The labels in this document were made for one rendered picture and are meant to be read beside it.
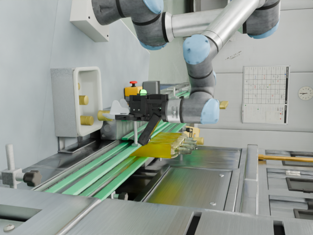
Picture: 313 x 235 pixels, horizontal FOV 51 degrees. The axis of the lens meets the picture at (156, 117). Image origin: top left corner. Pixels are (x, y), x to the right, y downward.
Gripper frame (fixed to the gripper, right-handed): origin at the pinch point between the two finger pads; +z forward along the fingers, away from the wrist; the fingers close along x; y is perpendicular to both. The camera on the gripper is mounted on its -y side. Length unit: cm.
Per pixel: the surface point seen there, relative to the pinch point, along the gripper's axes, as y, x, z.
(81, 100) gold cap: 4.7, -2.7, 11.5
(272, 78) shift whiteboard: -7, -610, -78
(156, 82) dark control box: 7, -81, 8
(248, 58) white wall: 35, -611, -30
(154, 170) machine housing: -32, -44, -2
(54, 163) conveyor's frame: -12.2, 16.7, 10.4
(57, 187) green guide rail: -14.3, 28.8, 1.7
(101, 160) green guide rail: -13.8, 4.9, 0.9
